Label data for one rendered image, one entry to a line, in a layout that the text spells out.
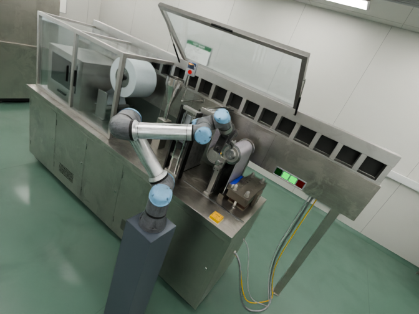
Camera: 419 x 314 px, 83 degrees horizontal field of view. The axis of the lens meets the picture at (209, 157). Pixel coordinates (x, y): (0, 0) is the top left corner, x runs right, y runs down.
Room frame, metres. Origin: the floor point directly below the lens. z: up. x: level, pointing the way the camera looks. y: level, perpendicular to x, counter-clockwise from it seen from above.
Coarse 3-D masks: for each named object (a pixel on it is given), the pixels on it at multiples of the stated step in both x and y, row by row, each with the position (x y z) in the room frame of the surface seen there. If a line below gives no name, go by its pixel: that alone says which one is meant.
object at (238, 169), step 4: (244, 160) 1.64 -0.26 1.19; (236, 164) 1.51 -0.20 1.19; (240, 164) 1.59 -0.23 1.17; (244, 164) 1.69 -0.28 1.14; (236, 168) 1.55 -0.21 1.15; (240, 168) 1.63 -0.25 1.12; (232, 172) 1.50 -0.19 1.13; (236, 172) 1.58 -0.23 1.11; (240, 172) 1.67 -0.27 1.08; (232, 176) 1.53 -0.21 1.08; (236, 176) 1.63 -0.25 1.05; (228, 180) 1.50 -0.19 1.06; (232, 180) 1.57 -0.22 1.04
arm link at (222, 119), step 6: (222, 108) 1.15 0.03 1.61; (216, 114) 1.13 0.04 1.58; (222, 114) 1.13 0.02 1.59; (228, 114) 1.13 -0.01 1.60; (216, 120) 1.12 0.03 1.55; (222, 120) 1.11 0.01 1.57; (228, 120) 1.14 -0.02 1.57; (216, 126) 1.13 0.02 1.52; (222, 126) 1.14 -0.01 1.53; (228, 126) 1.17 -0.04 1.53
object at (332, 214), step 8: (328, 216) 1.65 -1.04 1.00; (336, 216) 1.63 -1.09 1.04; (320, 224) 1.66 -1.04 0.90; (328, 224) 1.63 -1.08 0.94; (320, 232) 1.64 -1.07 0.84; (312, 240) 1.64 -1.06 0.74; (304, 248) 1.65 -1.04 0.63; (312, 248) 1.63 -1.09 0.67; (304, 256) 1.63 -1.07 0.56; (296, 264) 1.64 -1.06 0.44; (288, 272) 1.64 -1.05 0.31; (280, 280) 1.66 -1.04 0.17; (288, 280) 1.63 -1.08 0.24; (272, 288) 1.68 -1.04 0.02; (280, 288) 1.63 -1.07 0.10
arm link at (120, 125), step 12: (120, 120) 0.96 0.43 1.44; (132, 120) 0.98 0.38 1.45; (120, 132) 0.93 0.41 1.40; (132, 132) 0.94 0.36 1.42; (144, 132) 0.95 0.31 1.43; (156, 132) 0.96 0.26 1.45; (168, 132) 0.97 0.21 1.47; (180, 132) 0.98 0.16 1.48; (192, 132) 0.99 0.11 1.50; (204, 132) 0.98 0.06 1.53; (204, 144) 0.98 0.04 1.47
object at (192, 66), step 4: (188, 60) 1.76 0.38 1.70; (192, 60) 1.79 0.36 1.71; (188, 64) 1.76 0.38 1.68; (192, 64) 1.76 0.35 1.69; (196, 64) 1.76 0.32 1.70; (188, 68) 1.76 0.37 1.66; (192, 68) 1.76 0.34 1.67; (196, 68) 1.78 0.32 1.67; (188, 72) 1.75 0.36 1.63; (192, 72) 1.76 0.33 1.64; (192, 76) 1.76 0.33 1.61
